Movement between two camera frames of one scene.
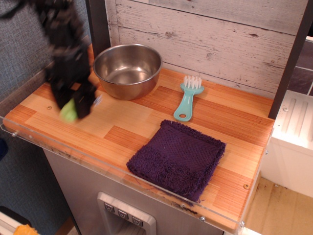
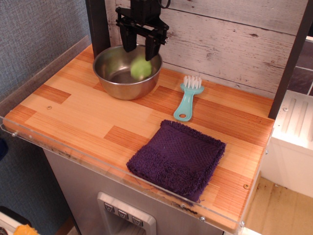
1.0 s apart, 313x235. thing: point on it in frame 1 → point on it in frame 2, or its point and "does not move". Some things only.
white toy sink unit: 288,159 does not move
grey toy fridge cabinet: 79,184 does not move
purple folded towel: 178,158 does not move
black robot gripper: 68,69 → 144,18
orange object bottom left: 25,229 does not move
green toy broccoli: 68,113 → 141,68
